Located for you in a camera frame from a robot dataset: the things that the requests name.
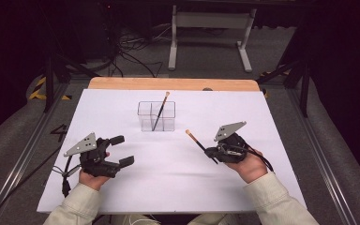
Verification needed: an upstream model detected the black brush with loop end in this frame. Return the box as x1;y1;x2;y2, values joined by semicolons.
151;91;171;132

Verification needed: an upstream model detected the white metal stand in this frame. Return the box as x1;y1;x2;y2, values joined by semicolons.
168;4;258;73

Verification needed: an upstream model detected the white paper sheet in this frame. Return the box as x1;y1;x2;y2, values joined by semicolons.
37;88;308;215

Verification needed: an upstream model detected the left hand-held gripper cable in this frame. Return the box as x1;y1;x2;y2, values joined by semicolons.
52;155;83;198

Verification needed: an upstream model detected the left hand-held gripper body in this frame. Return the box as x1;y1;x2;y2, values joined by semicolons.
63;132;122;179

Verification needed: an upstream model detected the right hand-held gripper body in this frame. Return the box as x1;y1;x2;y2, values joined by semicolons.
213;121;251;164

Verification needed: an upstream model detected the aluminium rail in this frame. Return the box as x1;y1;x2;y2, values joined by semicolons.
285;87;359;225
0;82;71;225

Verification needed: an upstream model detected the thin black floor cable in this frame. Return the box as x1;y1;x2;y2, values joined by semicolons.
0;146;62;224

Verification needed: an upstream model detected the black brush with tan tip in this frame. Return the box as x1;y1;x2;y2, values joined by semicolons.
185;128;219;165

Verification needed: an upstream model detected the person's left hand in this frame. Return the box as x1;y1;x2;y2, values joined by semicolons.
78;151;111;192

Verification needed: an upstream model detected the right hand-held gripper cable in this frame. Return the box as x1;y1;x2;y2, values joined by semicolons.
231;143;276;173

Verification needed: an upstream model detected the black floor cable bundle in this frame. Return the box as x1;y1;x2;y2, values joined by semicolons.
106;24;165;79

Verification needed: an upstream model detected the hand-held gripper cable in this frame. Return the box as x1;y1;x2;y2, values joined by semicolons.
52;155;83;198
231;143;276;173

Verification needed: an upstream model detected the person's right hand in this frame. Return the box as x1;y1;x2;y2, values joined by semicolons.
224;149;269;185

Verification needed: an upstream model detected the clear plastic organizer box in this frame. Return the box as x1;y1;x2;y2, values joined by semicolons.
137;100;176;132

